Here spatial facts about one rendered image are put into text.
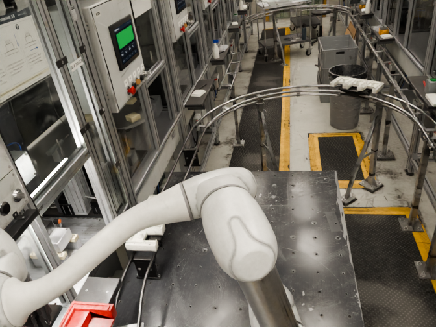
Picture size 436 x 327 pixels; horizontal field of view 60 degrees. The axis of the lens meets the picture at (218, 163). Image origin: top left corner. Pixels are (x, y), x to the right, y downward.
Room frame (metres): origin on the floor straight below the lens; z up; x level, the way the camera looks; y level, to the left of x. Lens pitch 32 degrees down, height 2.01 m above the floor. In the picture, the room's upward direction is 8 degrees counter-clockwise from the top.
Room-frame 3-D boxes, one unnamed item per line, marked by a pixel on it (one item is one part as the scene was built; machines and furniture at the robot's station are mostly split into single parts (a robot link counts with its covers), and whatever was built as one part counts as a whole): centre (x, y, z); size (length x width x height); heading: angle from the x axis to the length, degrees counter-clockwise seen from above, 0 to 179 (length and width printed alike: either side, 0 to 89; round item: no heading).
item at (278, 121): (5.60, -1.00, 0.01); 5.85 x 0.59 x 0.01; 167
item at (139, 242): (1.41, 0.35, 0.84); 0.36 x 0.14 x 0.10; 167
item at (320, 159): (3.02, -1.17, 0.01); 1.00 x 0.55 x 0.01; 167
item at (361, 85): (2.69, -1.14, 0.84); 0.37 x 0.14 x 0.10; 45
